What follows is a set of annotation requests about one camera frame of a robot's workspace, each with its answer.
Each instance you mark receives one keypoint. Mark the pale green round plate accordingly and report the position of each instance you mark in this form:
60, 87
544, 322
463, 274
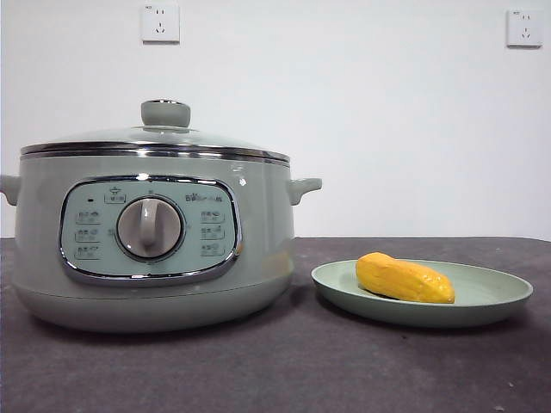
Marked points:
486, 297

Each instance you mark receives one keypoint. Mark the pale green electric steamer pot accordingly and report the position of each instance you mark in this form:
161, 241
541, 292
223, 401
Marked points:
262, 228

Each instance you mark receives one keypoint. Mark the white wall socket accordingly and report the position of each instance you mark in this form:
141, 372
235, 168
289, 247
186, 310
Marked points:
524, 28
160, 24

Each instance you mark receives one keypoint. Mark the glass lid with green knob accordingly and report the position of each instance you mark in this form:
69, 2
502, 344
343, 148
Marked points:
166, 113

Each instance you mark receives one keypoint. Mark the yellow corn cob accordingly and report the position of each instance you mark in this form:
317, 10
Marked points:
400, 279

